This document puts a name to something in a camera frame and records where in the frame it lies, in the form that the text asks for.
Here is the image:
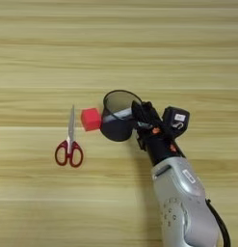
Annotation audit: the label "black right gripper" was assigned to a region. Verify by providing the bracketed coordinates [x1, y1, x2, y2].
[130, 99, 186, 167]

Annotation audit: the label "white marker with black cap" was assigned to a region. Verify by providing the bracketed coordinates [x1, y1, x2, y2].
[102, 107, 134, 124]

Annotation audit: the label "small black box white label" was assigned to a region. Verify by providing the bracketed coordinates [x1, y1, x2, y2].
[161, 105, 191, 140]

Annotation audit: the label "black mesh pen cup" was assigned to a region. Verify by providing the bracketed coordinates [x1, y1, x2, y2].
[99, 89, 144, 143]

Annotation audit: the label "red cube block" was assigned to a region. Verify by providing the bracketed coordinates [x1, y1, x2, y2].
[80, 107, 103, 132]

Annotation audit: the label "red handled scissors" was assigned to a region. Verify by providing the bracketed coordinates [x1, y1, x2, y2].
[54, 104, 84, 169]

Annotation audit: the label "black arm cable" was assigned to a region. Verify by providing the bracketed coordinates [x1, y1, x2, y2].
[205, 198, 232, 247]

